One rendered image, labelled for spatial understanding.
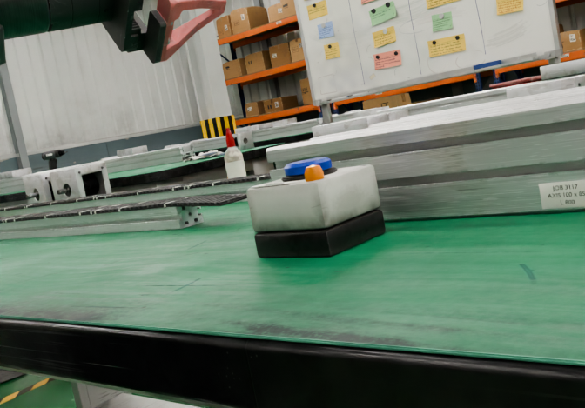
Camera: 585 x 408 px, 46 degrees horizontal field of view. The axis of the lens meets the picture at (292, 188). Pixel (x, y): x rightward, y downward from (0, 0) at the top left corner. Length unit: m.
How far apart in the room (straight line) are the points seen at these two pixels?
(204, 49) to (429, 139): 8.28
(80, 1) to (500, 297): 0.41
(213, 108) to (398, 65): 5.09
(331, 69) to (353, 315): 3.83
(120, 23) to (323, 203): 0.24
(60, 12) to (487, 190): 0.38
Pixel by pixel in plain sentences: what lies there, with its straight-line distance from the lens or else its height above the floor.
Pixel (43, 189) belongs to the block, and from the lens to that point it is 1.77.
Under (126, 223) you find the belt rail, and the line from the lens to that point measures 1.00.
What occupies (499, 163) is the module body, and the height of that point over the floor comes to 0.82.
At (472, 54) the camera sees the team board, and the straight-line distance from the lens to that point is 3.73.
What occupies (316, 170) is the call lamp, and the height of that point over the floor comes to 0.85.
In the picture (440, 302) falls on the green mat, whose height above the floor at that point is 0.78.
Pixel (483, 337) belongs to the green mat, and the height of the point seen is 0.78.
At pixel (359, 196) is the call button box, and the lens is 0.57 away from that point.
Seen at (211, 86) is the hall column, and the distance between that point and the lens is 8.81.
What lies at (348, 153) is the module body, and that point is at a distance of 0.67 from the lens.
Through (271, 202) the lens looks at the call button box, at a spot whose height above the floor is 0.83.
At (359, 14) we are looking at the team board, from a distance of 4.07.
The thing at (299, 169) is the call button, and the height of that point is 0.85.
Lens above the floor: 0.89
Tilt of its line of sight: 6 degrees down
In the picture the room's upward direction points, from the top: 11 degrees counter-clockwise
